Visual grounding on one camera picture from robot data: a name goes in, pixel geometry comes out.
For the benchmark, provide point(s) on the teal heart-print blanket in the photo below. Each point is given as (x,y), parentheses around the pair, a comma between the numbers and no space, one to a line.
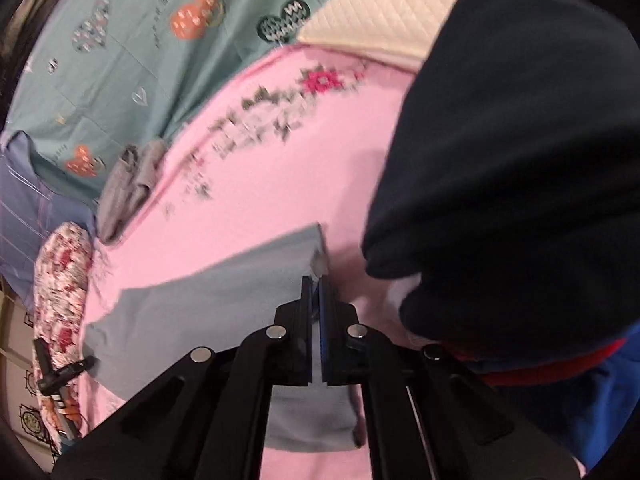
(125,60)

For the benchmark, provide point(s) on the folded grey pants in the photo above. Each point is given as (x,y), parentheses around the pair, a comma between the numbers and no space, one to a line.
(130,190)

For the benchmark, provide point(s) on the rolled red floral quilt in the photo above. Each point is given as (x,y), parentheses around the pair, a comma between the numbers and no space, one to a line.
(62,280)

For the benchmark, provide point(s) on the cream quilted pillow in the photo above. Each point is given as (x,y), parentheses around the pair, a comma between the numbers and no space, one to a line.
(380,20)

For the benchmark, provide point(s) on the blue striped pillow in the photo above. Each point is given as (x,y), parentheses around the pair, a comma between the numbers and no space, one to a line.
(30,210)

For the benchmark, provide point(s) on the person's black top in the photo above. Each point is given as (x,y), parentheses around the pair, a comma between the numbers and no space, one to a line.
(500,160)

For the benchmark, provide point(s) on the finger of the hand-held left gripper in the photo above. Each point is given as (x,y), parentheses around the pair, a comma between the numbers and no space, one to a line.
(40,360)
(75,366)

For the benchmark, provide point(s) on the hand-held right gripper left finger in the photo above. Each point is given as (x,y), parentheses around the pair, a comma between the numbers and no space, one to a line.
(306,330)

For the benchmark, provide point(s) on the person's blue red-trimmed clothing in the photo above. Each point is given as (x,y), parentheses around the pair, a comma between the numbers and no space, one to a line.
(600,400)

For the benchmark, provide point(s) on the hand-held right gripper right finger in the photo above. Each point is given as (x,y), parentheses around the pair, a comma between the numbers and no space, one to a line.
(324,340)

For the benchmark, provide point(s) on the grey-blue pants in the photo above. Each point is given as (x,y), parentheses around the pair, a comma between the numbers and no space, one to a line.
(210,300)

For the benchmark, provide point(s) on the pink floral bedsheet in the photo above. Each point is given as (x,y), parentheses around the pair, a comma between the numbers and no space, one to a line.
(300,160)

